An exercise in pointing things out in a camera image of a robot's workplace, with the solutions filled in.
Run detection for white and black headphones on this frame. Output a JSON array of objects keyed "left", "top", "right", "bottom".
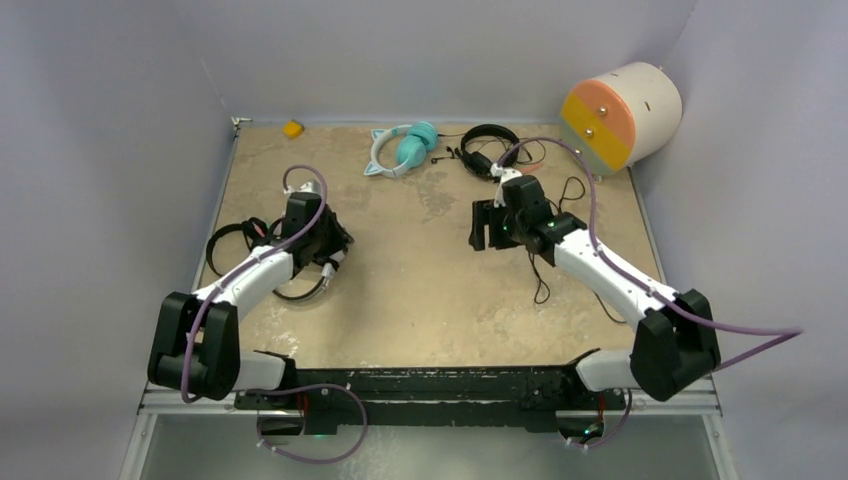
[{"left": 271, "top": 248, "right": 349, "bottom": 306}]

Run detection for black headphones with pink mic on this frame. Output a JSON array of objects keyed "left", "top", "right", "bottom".
[{"left": 430, "top": 123, "right": 627, "bottom": 326}]

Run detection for black headphones with cable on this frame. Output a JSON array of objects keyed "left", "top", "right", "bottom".
[{"left": 204, "top": 217, "right": 282, "bottom": 277}]

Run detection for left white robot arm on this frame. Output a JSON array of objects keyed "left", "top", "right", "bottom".
[{"left": 147, "top": 191, "right": 352, "bottom": 409}]

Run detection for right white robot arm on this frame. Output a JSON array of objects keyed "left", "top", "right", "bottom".
[{"left": 468, "top": 174, "right": 721, "bottom": 407}]

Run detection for teal cat ear headphones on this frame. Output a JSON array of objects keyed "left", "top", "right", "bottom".
[{"left": 363, "top": 121, "right": 439, "bottom": 179}]

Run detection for yellow block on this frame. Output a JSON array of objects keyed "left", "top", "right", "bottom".
[{"left": 281, "top": 120, "right": 305, "bottom": 139}]

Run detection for round drawer cabinet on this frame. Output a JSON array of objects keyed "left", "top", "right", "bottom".
[{"left": 559, "top": 62, "right": 683, "bottom": 177}]

